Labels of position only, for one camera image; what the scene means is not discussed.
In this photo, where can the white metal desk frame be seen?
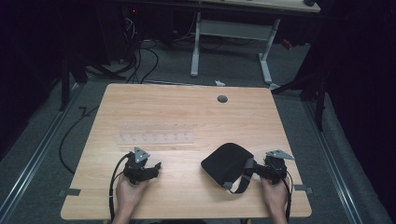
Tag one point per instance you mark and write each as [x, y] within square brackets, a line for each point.
[232, 29]

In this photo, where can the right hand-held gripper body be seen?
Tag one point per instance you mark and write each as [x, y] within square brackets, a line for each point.
[276, 166]

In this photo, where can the grey tape strip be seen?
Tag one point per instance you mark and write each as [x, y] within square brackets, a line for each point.
[303, 188]
[71, 192]

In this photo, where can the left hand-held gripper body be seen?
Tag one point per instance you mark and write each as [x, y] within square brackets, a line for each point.
[134, 169]

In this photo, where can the person's right hand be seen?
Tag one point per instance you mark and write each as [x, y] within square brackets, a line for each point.
[274, 196]

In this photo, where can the person's left hand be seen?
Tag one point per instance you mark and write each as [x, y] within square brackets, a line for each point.
[130, 193]

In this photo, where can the clear plastic rack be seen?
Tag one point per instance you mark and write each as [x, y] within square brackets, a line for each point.
[155, 135]

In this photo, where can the white paper scrap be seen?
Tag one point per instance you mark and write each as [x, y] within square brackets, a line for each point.
[219, 83]

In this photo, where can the black metal stand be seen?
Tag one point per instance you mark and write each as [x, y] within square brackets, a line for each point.
[311, 90]
[66, 81]

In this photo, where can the grey round table grommet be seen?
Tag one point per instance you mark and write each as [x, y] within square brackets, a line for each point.
[222, 99]

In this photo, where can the aluminium floor rail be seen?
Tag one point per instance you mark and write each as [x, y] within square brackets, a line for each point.
[34, 158]
[334, 161]

